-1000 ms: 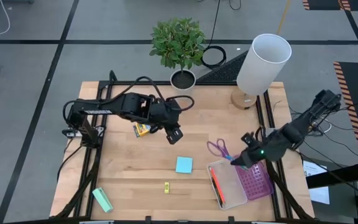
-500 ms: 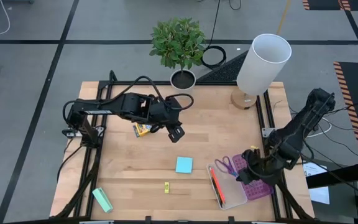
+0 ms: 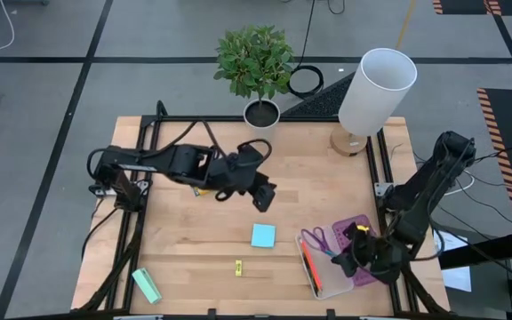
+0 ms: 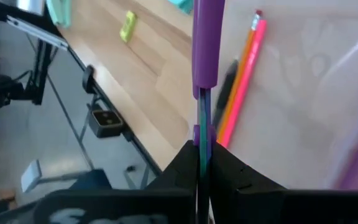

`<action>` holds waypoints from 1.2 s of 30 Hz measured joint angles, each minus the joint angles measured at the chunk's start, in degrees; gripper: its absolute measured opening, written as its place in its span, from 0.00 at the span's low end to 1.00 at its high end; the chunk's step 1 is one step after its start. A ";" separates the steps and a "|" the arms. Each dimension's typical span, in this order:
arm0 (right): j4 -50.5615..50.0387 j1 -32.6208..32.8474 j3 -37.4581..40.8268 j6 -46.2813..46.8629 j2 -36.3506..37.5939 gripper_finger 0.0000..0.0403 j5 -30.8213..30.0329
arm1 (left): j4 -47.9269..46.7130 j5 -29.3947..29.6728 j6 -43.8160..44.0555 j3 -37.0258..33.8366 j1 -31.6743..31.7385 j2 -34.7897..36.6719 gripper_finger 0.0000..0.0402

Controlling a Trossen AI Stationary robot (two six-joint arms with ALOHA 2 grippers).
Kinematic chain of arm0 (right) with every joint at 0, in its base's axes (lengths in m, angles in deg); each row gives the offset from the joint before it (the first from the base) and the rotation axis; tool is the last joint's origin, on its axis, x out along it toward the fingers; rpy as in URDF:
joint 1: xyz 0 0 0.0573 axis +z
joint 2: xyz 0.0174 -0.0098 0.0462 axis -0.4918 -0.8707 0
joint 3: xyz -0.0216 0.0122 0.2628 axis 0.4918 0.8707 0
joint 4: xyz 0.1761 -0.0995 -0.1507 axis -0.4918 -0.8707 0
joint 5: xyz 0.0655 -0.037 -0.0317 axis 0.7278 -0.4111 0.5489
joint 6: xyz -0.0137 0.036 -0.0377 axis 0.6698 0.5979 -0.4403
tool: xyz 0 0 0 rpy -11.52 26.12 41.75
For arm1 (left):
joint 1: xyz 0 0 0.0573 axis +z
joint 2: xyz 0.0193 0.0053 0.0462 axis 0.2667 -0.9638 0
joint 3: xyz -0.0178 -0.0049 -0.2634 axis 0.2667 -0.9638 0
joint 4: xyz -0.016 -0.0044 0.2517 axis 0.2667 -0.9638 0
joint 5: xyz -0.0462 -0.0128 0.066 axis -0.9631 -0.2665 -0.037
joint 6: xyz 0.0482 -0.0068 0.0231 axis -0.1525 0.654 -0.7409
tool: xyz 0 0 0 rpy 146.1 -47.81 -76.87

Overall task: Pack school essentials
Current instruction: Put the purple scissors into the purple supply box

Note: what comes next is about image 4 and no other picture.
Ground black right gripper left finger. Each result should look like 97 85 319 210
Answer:
32 139 200 224

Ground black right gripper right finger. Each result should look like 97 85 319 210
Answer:
210 142 358 224

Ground black pen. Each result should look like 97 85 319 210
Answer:
213 58 241 128

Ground pink pencil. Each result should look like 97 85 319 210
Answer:
221 18 269 149

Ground purple handled scissors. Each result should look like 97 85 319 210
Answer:
191 0 226 187

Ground yellow pencil with red eraser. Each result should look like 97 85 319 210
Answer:
218 9 263 141

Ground small yellow-green highlighter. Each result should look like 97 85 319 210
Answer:
119 11 138 44

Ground clear plastic pencil box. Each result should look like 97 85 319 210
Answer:
194 0 358 191

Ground silver aluminium bar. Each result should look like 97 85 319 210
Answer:
6 14 70 50

